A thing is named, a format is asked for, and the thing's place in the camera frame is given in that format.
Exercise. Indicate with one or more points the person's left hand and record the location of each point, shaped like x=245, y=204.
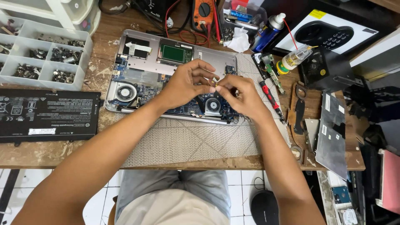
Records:
x=182, y=87

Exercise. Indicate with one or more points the person's right hand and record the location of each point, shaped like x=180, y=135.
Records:
x=247, y=98

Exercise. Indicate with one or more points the small yellow metal component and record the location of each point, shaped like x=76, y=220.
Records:
x=214, y=81

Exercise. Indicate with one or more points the red black screwdriver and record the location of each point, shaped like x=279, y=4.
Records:
x=272, y=100

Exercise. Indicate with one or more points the green circuit board strip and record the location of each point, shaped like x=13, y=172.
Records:
x=271, y=70

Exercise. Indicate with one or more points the opened silver laptop chassis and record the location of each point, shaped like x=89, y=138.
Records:
x=147, y=65

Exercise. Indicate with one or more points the beige woven mat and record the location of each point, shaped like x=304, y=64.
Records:
x=193, y=137

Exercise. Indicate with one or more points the red multimeter probe lead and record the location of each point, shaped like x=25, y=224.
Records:
x=190, y=34

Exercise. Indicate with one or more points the brown leather tool holster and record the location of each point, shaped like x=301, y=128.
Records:
x=298, y=118

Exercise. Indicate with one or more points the crumpled white tissue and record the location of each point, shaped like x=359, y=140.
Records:
x=239, y=40

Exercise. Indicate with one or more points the small clear glue bottle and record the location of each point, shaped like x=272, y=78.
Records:
x=293, y=58

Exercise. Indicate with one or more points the blue spray can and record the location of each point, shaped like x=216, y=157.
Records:
x=265, y=32

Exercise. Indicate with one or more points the orange multimeter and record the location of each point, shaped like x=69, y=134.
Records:
x=203, y=14

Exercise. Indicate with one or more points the clear plastic parts container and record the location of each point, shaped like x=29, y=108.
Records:
x=240, y=15

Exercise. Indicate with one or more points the black power supply unit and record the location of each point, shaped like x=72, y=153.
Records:
x=153, y=7

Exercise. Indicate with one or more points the silver laptop keyboard panel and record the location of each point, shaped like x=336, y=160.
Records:
x=332, y=134

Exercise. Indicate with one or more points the person's grey shorts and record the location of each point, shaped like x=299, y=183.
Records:
x=175, y=187

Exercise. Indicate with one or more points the white box with keypad picture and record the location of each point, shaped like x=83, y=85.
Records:
x=325, y=32

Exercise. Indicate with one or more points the black computer mouse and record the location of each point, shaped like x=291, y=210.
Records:
x=264, y=207

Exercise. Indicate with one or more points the person's beige shirt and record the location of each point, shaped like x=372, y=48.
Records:
x=172, y=209

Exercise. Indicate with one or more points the hard drive with blue board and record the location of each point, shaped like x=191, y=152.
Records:
x=341, y=195

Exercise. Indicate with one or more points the black laptop battery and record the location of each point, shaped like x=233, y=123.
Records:
x=47, y=114

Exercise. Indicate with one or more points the clear compartment box of screws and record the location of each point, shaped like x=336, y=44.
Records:
x=40, y=53

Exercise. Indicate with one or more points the white plastic drawer unit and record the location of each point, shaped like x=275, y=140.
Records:
x=53, y=14

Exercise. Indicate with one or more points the silver metal drive bracket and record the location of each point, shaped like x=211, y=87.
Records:
x=311, y=132

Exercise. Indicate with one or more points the black metal bracket plate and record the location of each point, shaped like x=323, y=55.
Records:
x=328, y=70

